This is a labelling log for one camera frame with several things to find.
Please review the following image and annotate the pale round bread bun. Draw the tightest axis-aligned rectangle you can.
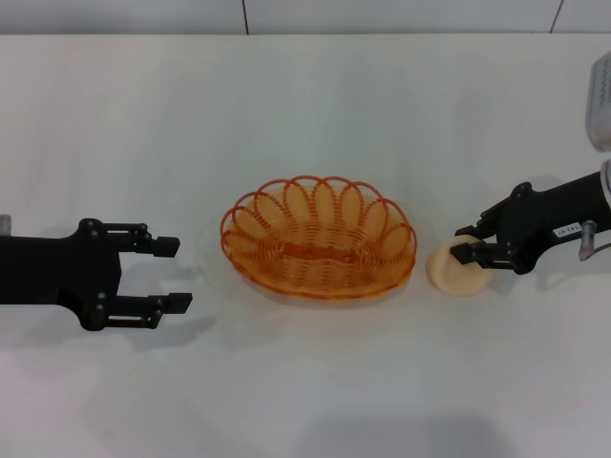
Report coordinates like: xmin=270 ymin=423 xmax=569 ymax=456
xmin=426 ymin=234 xmax=493 ymax=297

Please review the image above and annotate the orange woven plastic basket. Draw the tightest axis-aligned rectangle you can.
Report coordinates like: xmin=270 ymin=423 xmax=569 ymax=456
xmin=219 ymin=175 xmax=417 ymax=302

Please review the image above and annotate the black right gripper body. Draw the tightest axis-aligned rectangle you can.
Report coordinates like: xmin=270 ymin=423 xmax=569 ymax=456
xmin=494 ymin=171 xmax=611 ymax=276

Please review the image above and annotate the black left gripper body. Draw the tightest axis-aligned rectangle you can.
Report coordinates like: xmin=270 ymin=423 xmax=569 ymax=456
xmin=0 ymin=218 xmax=123 ymax=332

